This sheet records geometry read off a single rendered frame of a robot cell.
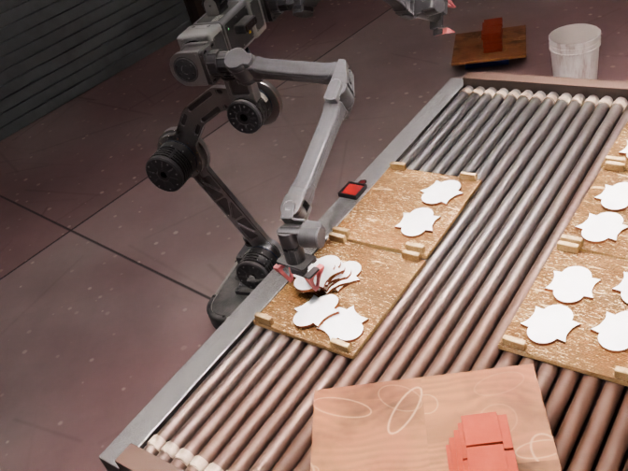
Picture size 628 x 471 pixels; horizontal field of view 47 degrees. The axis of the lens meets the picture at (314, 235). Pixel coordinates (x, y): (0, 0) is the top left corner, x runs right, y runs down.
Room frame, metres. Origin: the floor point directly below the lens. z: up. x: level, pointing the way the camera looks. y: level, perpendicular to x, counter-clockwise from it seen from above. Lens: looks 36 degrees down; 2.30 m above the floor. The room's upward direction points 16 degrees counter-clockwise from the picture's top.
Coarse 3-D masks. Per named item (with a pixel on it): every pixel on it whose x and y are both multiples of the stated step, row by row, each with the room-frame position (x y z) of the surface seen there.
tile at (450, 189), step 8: (440, 184) 1.97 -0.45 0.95; (448, 184) 1.95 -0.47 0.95; (456, 184) 1.94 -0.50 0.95; (424, 192) 1.95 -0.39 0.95; (432, 192) 1.94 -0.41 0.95; (440, 192) 1.92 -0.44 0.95; (448, 192) 1.91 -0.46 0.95; (456, 192) 1.90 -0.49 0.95; (424, 200) 1.90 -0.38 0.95; (432, 200) 1.89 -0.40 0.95; (440, 200) 1.88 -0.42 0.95; (448, 200) 1.87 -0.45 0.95
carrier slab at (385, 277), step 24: (384, 264) 1.66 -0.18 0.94; (408, 264) 1.63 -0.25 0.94; (288, 288) 1.68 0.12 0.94; (360, 288) 1.58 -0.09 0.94; (384, 288) 1.56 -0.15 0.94; (264, 312) 1.60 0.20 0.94; (288, 312) 1.57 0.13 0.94; (360, 312) 1.49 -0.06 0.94; (384, 312) 1.46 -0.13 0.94; (312, 336) 1.44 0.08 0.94
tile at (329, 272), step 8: (312, 264) 1.68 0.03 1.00; (328, 264) 1.65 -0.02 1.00; (328, 272) 1.62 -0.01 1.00; (336, 272) 1.61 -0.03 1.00; (296, 280) 1.62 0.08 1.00; (304, 280) 1.62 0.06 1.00; (328, 280) 1.59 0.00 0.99; (296, 288) 1.59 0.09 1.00; (304, 288) 1.58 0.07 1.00; (320, 288) 1.57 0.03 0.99
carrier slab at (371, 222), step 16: (384, 176) 2.13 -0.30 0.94; (400, 176) 2.10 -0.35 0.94; (416, 176) 2.07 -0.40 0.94; (432, 176) 2.04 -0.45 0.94; (448, 176) 2.02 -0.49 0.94; (368, 192) 2.06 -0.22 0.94; (384, 192) 2.03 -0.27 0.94; (400, 192) 2.00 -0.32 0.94; (416, 192) 1.98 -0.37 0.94; (464, 192) 1.90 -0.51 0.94; (352, 208) 1.99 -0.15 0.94; (368, 208) 1.96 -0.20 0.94; (384, 208) 1.94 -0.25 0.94; (400, 208) 1.91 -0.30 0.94; (432, 208) 1.86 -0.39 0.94; (448, 208) 1.84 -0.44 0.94; (352, 224) 1.90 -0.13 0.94; (368, 224) 1.87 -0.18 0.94; (384, 224) 1.85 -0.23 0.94; (448, 224) 1.76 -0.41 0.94; (352, 240) 1.82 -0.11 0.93; (368, 240) 1.79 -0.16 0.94; (384, 240) 1.77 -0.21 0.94; (400, 240) 1.75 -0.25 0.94; (416, 240) 1.73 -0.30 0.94; (432, 240) 1.70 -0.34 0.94
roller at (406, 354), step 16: (576, 96) 2.31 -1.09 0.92; (576, 112) 2.23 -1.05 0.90; (560, 128) 2.14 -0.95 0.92; (544, 144) 2.06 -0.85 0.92; (544, 160) 2.00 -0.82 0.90; (528, 176) 1.92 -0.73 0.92; (512, 192) 1.85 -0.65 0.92; (512, 208) 1.80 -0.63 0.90; (496, 224) 1.72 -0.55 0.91; (480, 240) 1.66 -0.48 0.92; (464, 256) 1.61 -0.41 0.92; (480, 256) 1.62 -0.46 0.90; (464, 272) 1.55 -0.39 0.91; (448, 288) 1.50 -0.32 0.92; (432, 304) 1.46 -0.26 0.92; (448, 304) 1.46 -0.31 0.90; (432, 320) 1.40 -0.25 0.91; (416, 336) 1.35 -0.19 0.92; (400, 352) 1.31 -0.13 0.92; (416, 352) 1.32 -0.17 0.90; (400, 368) 1.27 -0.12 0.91
